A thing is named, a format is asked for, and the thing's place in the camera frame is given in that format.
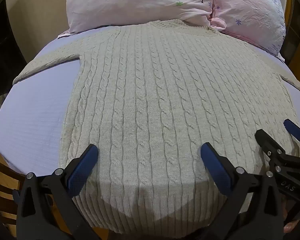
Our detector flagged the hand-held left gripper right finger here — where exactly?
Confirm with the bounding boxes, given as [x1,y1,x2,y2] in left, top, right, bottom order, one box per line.
[200,142,284,240]

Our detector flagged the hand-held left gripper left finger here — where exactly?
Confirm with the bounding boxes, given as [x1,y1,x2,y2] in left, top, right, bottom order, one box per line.
[14,144,100,240]

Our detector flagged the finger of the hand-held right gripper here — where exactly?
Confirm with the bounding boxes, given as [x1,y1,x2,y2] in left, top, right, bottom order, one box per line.
[283,118,300,146]
[254,129,287,166]

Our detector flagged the cream cable-knit sweater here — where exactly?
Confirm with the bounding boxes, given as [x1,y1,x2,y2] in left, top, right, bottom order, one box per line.
[12,20,300,233]

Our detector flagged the lavender bed sheet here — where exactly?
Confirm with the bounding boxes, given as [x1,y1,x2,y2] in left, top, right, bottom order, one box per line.
[0,26,300,178]

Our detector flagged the wooden headboard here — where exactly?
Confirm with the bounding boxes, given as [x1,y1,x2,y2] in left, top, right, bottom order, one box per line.
[281,0,300,83]

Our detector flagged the pink floral pillow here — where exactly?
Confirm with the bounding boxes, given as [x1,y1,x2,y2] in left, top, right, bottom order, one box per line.
[57,0,216,39]
[210,0,287,62]

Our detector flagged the wooden bed frame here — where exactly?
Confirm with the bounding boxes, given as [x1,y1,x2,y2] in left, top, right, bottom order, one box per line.
[0,90,109,240]

